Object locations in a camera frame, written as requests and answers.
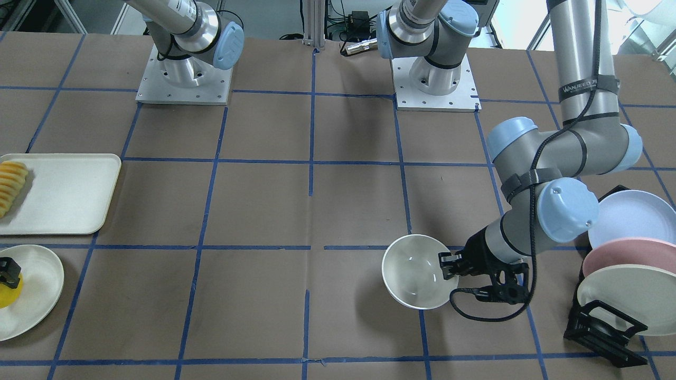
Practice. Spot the cream plate in rack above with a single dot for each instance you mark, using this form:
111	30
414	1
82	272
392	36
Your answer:
644	293

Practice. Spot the white ceramic bowl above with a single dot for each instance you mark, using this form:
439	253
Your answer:
412	274

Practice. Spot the pink plate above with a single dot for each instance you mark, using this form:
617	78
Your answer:
632	250

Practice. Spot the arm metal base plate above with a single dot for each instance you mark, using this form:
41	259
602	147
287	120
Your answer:
435	87
183	82

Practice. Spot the white round plate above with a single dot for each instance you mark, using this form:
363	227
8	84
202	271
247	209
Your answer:
43	279

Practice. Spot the light blue plate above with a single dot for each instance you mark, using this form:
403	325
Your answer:
633	213

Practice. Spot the yellow lemon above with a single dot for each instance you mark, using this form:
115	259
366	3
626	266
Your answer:
10	295

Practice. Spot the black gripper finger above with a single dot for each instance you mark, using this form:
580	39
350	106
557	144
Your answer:
10	273

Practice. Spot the aluminium frame post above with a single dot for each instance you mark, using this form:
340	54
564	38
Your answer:
313	18

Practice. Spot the sliced yellow fruit toy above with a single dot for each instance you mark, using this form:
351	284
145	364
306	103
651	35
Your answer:
13	179

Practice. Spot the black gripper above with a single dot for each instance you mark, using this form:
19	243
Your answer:
477	248

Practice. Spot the black dish rack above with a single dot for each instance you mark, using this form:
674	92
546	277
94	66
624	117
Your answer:
601	337

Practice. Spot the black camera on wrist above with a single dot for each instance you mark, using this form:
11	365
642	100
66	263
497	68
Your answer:
505	285

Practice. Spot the white rectangular tray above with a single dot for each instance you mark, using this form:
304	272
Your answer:
65	194

